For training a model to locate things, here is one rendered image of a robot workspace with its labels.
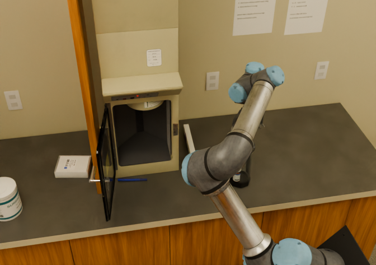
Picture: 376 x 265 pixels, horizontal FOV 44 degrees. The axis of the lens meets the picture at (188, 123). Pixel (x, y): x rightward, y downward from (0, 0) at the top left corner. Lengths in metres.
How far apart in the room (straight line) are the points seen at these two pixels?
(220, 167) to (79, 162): 1.05
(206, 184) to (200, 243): 0.81
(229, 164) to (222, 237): 0.91
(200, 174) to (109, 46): 0.66
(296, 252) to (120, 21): 1.04
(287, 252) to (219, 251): 0.83
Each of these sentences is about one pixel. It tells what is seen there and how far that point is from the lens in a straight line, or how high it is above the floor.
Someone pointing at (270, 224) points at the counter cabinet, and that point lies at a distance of 2.37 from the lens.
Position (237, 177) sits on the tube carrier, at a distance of 2.22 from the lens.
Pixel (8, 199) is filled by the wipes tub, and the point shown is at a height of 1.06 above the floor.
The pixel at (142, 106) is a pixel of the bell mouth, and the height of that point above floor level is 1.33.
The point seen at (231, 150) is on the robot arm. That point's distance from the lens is 1.48.
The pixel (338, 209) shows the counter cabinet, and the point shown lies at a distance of 2.46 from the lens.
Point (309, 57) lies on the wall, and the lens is 2.70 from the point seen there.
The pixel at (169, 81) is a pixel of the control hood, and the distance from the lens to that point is 1.92.
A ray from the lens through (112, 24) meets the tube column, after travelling 1.85.
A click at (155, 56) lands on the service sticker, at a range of 1.93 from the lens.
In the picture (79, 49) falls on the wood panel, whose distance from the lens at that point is 1.79.
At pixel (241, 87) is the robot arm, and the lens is 1.78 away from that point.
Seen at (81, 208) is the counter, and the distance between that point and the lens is 2.21.
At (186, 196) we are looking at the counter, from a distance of 2.21.
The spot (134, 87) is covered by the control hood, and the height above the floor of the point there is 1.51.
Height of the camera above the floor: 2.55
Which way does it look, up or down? 38 degrees down
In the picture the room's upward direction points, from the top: 1 degrees clockwise
